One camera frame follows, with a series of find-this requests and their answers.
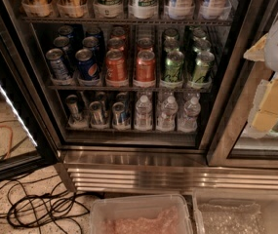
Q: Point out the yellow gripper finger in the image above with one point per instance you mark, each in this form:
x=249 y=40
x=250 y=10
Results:
x=264 y=114
x=256 y=53

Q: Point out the white 7up can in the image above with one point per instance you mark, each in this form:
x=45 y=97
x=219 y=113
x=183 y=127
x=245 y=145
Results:
x=143 y=9
x=108 y=8

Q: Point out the green soda can right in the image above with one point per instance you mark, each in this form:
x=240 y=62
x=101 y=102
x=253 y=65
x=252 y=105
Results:
x=200 y=74

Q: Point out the green soda can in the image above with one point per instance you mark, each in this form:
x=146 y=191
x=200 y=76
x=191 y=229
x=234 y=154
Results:
x=171 y=76
x=200 y=74

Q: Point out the green soda can left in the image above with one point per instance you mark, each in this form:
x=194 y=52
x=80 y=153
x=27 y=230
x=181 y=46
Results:
x=171 y=76

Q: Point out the orange soda can right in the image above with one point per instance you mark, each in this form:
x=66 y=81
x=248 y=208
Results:
x=145 y=69

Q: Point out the orange soda can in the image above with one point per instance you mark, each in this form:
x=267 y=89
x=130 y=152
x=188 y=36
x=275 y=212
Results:
x=145 y=69
x=116 y=69

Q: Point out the orange soda can left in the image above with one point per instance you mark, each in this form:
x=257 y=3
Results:
x=116 y=69

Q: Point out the slim blue silver can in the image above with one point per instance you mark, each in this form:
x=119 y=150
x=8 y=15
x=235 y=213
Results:
x=121 y=118

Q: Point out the blue pepsi can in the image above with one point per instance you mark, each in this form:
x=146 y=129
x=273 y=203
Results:
x=88 y=67

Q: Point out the slim silver can middle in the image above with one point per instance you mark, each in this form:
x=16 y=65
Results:
x=99 y=119

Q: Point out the silver diet pepsi can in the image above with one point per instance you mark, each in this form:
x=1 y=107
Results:
x=59 y=66

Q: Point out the open fridge glass door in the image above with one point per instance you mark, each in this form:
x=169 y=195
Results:
x=24 y=146

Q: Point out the water bottle right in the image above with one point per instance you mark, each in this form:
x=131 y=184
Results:
x=187 y=122

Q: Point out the water bottle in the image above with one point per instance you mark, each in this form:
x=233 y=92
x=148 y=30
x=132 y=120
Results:
x=143 y=116
x=187 y=122
x=166 y=119

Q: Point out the water bottle middle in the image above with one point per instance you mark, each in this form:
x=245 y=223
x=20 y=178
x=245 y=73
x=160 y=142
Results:
x=166 y=119

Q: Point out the clear bin bubble wrap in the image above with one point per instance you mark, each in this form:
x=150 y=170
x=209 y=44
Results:
x=233 y=211

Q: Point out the water bottle left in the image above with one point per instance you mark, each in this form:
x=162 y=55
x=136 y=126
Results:
x=143 y=116

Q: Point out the clear bin pink wrap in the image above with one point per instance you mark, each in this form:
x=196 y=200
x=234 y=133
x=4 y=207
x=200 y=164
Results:
x=152 y=214

